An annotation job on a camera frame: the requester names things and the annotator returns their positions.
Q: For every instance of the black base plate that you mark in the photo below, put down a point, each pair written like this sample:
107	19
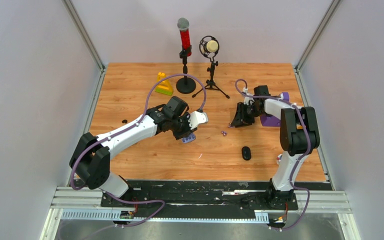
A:
189	199

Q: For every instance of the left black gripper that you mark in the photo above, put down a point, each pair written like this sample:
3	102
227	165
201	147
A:
179	135

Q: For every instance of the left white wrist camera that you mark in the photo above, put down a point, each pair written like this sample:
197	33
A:
197	118

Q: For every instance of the cream condenser microphone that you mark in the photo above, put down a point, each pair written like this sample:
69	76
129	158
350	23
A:
209	47

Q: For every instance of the black round-base mic stand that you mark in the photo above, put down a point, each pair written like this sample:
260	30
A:
185	85

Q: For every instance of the black tripod mic stand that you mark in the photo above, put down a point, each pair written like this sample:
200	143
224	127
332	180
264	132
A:
210	83

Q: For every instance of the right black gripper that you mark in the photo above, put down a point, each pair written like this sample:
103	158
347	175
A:
242	120

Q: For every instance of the yellow green toy block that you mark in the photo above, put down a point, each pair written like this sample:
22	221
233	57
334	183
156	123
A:
163	87

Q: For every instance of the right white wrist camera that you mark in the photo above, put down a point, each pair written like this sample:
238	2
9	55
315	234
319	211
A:
248	99

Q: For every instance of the black earbud charging case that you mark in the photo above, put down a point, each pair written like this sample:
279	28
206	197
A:
246	153

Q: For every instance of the red microphone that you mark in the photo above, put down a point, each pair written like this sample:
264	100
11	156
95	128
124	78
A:
183	26

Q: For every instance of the white cable duct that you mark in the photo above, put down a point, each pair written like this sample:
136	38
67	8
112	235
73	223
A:
257	217

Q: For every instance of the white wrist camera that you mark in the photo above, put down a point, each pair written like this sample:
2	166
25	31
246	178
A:
248	99
197	118

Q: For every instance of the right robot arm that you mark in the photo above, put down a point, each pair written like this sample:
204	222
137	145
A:
298	135

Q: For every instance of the small red white toy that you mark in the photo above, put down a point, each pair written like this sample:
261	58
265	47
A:
279	159

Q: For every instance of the lavender earbud charging case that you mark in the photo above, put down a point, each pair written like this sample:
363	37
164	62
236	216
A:
188	139

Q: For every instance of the purple phone stand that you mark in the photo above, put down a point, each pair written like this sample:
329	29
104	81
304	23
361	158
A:
272	121

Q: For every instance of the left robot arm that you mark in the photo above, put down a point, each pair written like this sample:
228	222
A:
93	154

